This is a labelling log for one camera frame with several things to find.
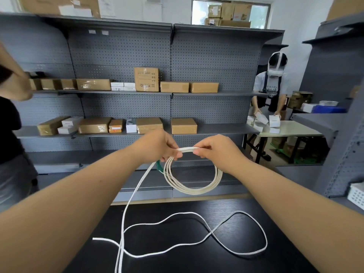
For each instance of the person's left hand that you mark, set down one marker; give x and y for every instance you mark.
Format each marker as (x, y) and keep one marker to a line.
(155, 144)

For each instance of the person's right hand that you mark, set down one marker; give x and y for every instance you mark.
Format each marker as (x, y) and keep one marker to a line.
(224, 152)

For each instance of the person's right thumb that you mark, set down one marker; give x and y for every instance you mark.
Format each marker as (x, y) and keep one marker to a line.
(200, 154)

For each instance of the person's left thumb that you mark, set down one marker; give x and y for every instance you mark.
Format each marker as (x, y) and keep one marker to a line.
(172, 156)

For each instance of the person's right forearm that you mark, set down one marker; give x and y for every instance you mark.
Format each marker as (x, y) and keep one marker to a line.
(298, 213)

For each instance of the person's left forearm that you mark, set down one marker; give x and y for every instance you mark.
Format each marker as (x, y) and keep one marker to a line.
(68, 213)

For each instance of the plain square cardboard box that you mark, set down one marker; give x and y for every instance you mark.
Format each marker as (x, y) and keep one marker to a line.
(184, 126)

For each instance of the cardboard box in plastic wrap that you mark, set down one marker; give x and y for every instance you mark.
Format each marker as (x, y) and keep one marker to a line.
(149, 125)

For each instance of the white box with grey print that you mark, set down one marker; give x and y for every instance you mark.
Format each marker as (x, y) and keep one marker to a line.
(131, 125)

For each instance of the white product box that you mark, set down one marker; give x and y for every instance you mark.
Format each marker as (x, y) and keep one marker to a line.
(257, 126)
(274, 130)
(262, 117)
(274, 120)

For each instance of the cardboard box with orange label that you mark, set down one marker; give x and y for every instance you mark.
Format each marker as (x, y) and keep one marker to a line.
(115, 126)

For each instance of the flat brown cardboard box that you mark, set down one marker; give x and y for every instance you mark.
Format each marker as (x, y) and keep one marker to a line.
(204, 87)
(174, 87)

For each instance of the tall printed cardboard box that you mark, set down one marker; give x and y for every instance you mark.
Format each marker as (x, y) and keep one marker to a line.
(146, 79)

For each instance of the small white box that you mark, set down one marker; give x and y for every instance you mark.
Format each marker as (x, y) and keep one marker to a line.
(129, 86)
(117, 86)

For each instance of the wide taped cardboard box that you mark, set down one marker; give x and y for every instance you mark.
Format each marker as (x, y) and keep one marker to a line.
(94, 125)

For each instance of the cardboard boxes under table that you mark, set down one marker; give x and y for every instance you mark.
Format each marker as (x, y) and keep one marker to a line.
(287, 146)

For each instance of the grey pegboard shelving unit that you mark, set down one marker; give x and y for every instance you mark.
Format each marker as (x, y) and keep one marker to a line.
(113, 56)
(332, 68)
(216, 59)

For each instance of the white folding table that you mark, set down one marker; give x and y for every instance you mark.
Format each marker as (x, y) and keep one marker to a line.
(293, 128)

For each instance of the green plastic crate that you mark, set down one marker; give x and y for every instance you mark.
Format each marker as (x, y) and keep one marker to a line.
(300, 160)

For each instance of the white box with label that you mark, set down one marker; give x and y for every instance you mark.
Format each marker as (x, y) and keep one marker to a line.
(72, 121)

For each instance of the long taped cardboard box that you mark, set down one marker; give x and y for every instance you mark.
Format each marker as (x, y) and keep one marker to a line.
(93, 84)

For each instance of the flat white box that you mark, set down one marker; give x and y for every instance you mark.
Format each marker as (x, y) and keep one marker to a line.
(67, 129)

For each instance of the open brown cardboard box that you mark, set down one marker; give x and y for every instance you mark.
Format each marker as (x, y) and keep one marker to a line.
(298, 100)

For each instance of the white carton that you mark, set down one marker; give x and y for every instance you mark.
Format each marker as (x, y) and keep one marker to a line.
(308, 108)

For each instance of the long narrow cardboard box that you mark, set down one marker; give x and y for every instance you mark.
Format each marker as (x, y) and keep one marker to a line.
(51, 126)

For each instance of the small brown cardboard box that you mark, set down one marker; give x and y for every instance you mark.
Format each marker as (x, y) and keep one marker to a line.
(34, 84)
(69, 84)
(50, 84)

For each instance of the cardboard box by window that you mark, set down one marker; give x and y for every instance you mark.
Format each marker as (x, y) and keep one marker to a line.
(212, 22)
(243, 12)
(227, 11)
(235, 24)
(214, 11)

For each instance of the blue box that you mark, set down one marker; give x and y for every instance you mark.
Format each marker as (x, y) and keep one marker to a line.
(328, 110)

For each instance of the white plastic tray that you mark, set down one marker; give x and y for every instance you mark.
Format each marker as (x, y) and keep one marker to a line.
(328, 103)

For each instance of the white plastic basket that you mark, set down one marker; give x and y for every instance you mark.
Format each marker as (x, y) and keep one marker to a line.
(357, 196)

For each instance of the white boxes on shelf top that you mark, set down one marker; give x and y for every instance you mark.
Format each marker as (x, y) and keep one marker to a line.
(75, 9)

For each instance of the large cardboard box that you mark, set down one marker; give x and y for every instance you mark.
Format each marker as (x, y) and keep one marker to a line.
(42, 4)
(345, 7)

